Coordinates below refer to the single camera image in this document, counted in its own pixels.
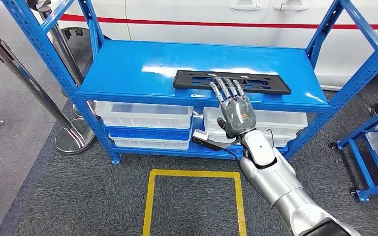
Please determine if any white car with red stripe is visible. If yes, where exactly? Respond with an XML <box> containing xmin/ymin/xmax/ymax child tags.
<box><xmin>57</xmin><ymin>0</ymin><xmax>378</xmax><ymax>92</ymax></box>

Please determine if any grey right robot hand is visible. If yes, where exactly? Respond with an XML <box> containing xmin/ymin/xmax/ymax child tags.
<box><xmin>209</xmin><ymin>77</ymin><xmax>257</xmax><ymax>140</ymax></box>

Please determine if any blue wheeled rack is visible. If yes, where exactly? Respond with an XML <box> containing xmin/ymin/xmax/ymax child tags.
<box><xmin>329</xmin><ymin>101</ymin><xmax>378</xmax><ymax>203</ymax></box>

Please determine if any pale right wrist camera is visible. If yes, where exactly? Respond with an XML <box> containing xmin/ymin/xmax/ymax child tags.
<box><xmin>191</xmin><ymin>129</ymin><xmax>242</xmax><ymax>152</ymax></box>

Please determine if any long black plastic part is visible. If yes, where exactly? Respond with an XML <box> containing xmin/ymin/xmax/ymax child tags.
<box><xmin>172</xmin><ymin>70</ymin><xmax>292</xmax><ymax>95</ymax></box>

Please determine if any blue metal shelf rack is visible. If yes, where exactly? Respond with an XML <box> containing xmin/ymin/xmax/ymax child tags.
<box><xmin>1</xmin><ymin>0</ymin><xmax>378</xmax><ymax>165</ymax></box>

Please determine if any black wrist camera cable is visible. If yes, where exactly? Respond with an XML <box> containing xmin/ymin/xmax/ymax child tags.
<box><xmin>223</xmin><ymin>128</ymin><xmax>275</xmax><ymax>170</ymax></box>

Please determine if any chrome stanchion post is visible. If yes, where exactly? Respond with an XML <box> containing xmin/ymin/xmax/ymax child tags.
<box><xmin>37</xmin><ymin>5</ymin><xmax>96</xmax><ymax>119</ymax></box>
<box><xmin>0</xmin><ymin>37</ymin><xmax>95</xmax><ymax>154</ymax></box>

